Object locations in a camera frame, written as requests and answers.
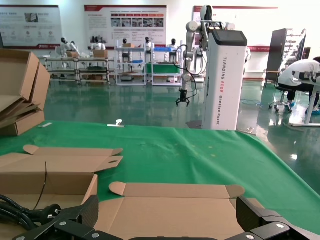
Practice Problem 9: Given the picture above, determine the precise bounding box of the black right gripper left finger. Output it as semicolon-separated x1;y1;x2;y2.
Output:
12;194;121;240

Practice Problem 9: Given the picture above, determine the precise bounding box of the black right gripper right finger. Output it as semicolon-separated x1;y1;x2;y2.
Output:
229;196;320;240

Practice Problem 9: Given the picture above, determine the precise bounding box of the black power cable with tie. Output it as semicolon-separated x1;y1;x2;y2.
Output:
0;161;63;232

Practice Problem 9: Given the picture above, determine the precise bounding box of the small open cardboard box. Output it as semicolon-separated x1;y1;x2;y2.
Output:
94;181;266;240
0;144;125;233

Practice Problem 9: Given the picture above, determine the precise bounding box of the flat cardboard box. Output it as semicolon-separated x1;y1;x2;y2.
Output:
29;62;52;114
0;109;46;137

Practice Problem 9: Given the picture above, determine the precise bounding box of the large open cardboard box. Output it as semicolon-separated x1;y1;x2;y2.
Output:
0;48;41;120

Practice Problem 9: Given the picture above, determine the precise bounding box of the green tablecloth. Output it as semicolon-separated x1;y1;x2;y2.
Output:
0;120;320;240

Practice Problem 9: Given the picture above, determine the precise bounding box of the white office desk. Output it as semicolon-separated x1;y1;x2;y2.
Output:
289;71;320;128

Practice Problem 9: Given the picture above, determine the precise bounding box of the black rolling stool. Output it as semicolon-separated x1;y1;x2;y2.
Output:
268;86;294;114

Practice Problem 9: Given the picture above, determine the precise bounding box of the metal roller workbench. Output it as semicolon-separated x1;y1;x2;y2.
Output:
44;56;116;85

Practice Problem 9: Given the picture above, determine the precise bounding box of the person in white shirt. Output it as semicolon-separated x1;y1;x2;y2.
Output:
277;56;320;113

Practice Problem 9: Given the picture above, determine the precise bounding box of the grey machine base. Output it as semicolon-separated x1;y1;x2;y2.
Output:
175;4;248;131

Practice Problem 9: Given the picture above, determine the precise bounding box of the dark storage cabinet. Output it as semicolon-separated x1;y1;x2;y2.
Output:
264;28;312;89

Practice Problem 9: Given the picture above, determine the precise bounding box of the metal shelving rack with bins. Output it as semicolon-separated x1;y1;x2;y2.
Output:
114;46;183;87

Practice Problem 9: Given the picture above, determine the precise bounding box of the white red process poster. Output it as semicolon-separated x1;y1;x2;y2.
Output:
84;4;168;48

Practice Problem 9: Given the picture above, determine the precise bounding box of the grey wall poster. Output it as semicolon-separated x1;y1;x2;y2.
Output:
0;4;63;49

